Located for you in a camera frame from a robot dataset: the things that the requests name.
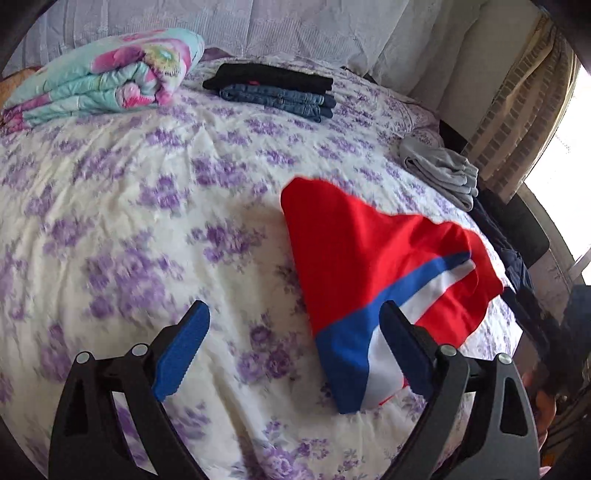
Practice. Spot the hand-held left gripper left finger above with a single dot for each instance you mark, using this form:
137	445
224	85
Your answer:
180	350

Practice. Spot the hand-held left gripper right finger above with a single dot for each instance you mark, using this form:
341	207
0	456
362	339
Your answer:
408	350

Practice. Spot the red blue white jacket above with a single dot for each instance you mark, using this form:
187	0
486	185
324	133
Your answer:
369	249

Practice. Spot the person's right hand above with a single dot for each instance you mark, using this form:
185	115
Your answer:
540	401

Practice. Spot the dark navy cloth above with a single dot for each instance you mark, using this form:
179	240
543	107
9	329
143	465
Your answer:
521	277

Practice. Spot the black chair back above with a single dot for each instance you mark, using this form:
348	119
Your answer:
526	226

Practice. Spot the purple floral bedspread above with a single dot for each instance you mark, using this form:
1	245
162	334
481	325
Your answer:
161	207

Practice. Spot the folded grey garment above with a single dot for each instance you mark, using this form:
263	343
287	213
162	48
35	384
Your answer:
443	170

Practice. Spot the beige checked curtain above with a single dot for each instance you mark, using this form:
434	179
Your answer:
521	101

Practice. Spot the folded blue jeans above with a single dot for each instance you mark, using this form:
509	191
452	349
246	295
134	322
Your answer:
286	99

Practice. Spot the folded floral teal blanket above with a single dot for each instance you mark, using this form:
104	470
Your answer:
92	78

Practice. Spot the folded black garment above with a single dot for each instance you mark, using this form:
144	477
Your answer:
277	76

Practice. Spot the brown pillow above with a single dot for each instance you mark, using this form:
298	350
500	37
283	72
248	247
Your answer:
14	79

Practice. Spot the white lace cover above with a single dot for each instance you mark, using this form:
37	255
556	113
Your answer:
300	27

